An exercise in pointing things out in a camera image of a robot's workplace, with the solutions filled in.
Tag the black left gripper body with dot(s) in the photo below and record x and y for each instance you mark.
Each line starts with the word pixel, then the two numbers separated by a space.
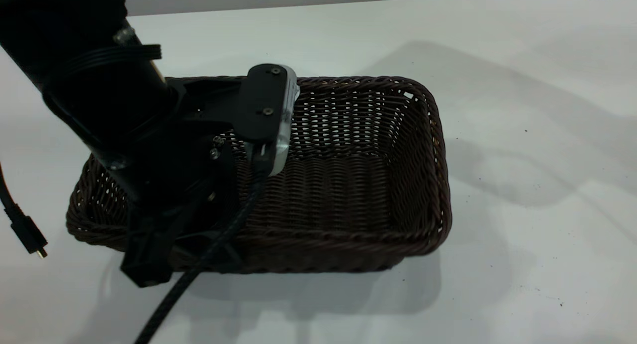
pixel 189 184

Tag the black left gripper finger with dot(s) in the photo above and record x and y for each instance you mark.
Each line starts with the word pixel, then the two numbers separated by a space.
pixel 226 259

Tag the black woven basket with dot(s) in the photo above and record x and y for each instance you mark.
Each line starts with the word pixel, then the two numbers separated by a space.
pixel 348 184

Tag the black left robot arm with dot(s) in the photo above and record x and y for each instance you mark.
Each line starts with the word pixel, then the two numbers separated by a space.
pixel 74 60

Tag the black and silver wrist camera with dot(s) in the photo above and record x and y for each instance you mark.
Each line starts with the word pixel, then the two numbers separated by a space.
pixel 264 100

